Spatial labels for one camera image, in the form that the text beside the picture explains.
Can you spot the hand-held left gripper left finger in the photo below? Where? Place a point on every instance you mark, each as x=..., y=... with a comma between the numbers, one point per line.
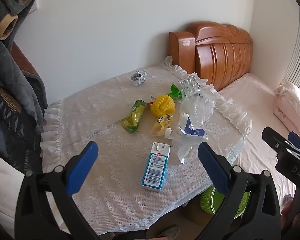
x=82, y=167

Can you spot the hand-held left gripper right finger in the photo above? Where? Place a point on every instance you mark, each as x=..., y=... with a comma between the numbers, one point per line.
x=213, y=167

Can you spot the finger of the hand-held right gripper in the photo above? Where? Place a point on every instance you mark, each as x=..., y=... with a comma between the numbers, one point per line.
x=298, y=140
x=272, y=137

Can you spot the green mesh waste basket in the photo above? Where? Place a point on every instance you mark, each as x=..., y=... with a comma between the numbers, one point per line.
x=207, y=200

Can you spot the white blue wrapper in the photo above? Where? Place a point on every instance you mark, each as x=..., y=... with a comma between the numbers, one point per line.
x=187, y=137

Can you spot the blue white milk carton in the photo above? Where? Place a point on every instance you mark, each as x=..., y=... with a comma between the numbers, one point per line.
x=155, y=167

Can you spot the clear plastic bag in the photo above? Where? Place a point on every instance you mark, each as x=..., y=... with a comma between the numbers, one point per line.
x=198, y=107

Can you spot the small yellow snack wrapper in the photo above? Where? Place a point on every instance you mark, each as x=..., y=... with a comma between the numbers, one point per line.
x=160, y=126

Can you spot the yellow green snack wrapper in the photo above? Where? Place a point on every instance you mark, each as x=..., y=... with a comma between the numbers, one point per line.
x=134, y=116

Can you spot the yellow foam fruit net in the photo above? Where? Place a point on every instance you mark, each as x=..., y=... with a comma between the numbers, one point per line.
x=162, y=105

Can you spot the person's right hand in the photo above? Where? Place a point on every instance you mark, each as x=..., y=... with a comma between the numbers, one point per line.
x=287, y=215

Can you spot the folded pink blanket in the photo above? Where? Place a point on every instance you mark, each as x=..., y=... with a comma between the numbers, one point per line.
x=291, y=102

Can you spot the bed with pink sheet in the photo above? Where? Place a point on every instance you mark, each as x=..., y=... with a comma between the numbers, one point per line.
x=252, y=102

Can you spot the person's slipper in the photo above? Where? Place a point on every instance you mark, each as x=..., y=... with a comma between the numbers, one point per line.
x=168, y=232

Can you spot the shiny black jacket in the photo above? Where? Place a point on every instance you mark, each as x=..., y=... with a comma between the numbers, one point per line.
x=7, y=130

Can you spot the green wrapper piece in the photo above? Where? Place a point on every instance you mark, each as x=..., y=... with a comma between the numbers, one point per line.
x=176, y=91

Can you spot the white pleated curtain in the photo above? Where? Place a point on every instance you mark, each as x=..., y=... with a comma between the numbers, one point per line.
x=298, y=52

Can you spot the carved wooden headboard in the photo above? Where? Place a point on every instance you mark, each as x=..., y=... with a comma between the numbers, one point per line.
x=220, y=52

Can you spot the crumpled silver foil wrapper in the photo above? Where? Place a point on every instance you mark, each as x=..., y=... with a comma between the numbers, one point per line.
x=138, y=77

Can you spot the grey quilted garment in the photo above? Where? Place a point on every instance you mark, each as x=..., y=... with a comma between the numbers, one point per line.
x=12, y=67

